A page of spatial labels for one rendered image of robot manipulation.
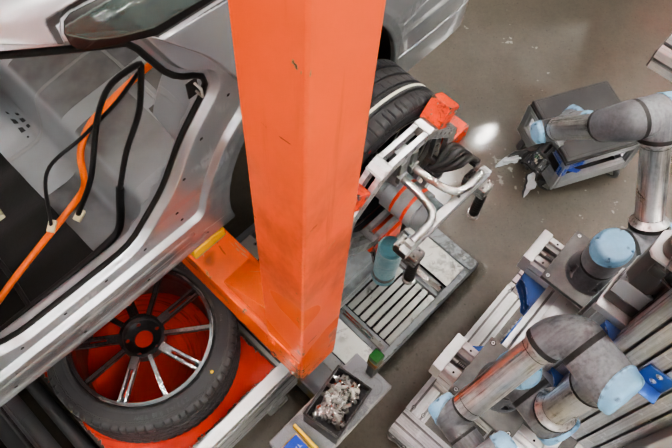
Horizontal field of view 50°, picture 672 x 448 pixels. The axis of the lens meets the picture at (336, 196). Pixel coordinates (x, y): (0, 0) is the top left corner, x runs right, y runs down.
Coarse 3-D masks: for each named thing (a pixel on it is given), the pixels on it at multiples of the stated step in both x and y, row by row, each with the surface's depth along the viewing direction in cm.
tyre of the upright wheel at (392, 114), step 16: (384, 64) 233; (384, 80) 226; (400, 80) 229; (416, 80) 238; (384, 96) 221; (400, 96) 223; (416, 96) 225; (384, 112) 217; (400, 112) 218; (416, 112) 226; (368, 128) 215; (384, 128) 215; (368, 144) 214
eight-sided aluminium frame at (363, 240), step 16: (416, 128) 222; (432, 128) 222; (448, 128) 234; (400, 144) 221; (416, 144) 219; (432, 144) 252; (384, 160) 216; (400, 160) 217; (432, 160) 259; (368, 176) 218; (384, 176) 215; (416, 176) 263; (368, 224) 262; (384, 224) 262; (352, 240) 253; (368, 240) 256
